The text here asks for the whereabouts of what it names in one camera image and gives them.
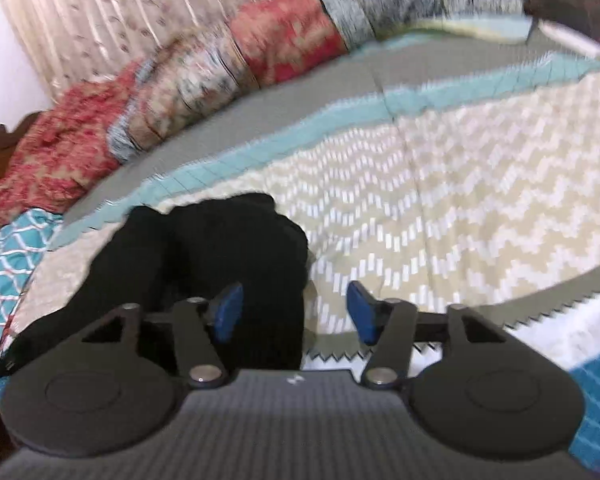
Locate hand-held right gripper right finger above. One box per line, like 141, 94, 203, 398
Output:
346, 281, 512, 391

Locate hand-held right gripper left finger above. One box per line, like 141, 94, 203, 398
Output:
80, 282, 246, 391

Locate black pants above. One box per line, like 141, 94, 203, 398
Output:
0, 192, 311, 386

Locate chevron patterned bedspread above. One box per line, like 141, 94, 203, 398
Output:
0, 25, 600, 463

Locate teal lattice pillow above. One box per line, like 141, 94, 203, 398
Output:
0, 207, 63, 367

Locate red floral patchwork quilt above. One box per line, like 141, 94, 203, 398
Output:
0, 0, 536, 231

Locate beige floral curtain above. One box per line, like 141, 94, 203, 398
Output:
0, 0, 331, 106

